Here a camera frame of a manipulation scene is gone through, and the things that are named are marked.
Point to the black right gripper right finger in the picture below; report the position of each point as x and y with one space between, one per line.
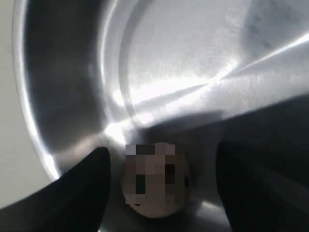
264 187

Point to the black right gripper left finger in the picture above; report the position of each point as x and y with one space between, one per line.
76 202

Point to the wooden die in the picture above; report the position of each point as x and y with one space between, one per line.
156 179

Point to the stainless steel round bowl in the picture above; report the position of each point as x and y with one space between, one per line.
187 72

